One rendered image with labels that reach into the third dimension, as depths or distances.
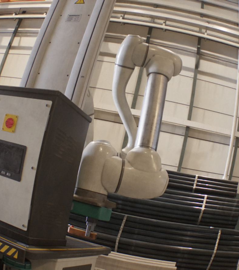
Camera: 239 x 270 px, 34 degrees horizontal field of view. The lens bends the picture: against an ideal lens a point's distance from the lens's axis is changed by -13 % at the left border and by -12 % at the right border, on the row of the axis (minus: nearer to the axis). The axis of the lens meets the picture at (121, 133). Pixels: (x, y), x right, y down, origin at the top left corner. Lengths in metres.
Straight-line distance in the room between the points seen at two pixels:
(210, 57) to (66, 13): 10.09
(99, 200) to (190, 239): 1.90
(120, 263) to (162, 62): 1.23
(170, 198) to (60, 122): 2.47
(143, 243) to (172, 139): 7.82
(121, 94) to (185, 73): 9.63
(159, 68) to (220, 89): 9.61
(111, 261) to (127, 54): 1.25
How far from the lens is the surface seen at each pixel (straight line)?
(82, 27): 1.93
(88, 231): 2.57
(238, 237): 3.69
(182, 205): 3.71
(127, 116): 2.13
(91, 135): 2.48
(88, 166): 1.81
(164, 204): 3.70
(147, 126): 1.93
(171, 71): 2.07
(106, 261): 2.56
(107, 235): 3.60
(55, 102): 1.33
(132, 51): 2.07
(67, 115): 1.43
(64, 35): 1.95
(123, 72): 2.08
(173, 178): 4.24
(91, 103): 2.44
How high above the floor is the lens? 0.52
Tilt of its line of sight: 10 degrees up
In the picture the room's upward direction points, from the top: 13 degrees clockwise
